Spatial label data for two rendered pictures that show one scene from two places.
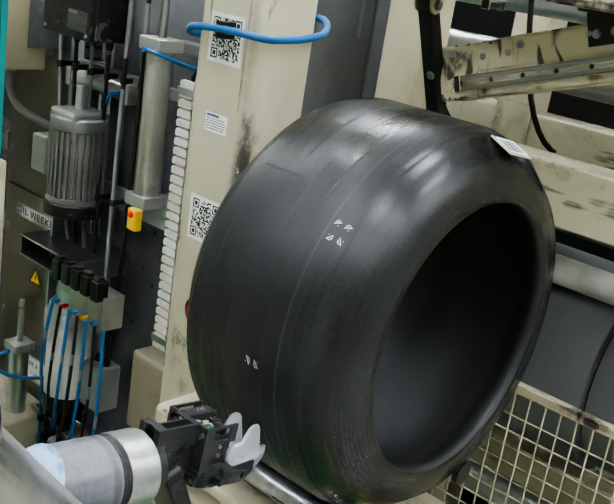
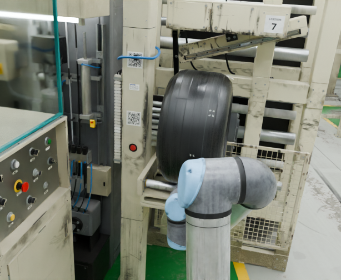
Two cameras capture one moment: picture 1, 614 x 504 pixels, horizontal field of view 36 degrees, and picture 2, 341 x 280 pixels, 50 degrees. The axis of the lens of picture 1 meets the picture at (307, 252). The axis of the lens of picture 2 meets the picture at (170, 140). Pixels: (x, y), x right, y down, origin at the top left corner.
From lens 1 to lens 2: 86 cm
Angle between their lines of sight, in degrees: 27
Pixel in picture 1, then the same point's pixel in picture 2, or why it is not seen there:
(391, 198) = (220, 100)
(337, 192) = (205, 101)
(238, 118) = (144, 84)
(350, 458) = not seen: hidden behind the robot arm
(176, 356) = (127, 163)
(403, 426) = not seen: hidden behind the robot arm
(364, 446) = not seen: hidden behind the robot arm
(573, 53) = (222, 44)
